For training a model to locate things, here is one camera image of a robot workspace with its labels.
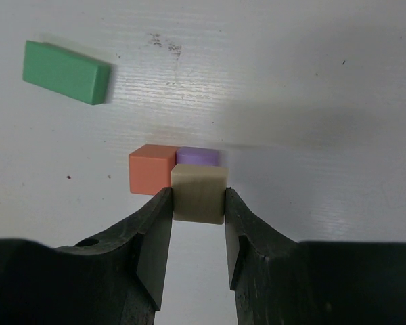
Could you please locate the orange wood cube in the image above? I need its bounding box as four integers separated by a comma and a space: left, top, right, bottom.
129, 144, 179, 195

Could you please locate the purple wood cube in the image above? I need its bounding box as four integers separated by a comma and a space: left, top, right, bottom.
176, 146, 220, 166

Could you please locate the beige wood block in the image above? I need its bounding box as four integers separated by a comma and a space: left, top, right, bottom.
171, 164, 228, 225

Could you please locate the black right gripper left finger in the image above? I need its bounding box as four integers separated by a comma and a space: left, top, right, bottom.
0, 188, 173, 324

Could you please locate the green rectangular wood block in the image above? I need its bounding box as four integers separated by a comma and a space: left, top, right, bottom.
22, 40, 112, 105

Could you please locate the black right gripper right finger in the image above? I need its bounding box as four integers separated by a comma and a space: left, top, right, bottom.
225, 188, 406, 324

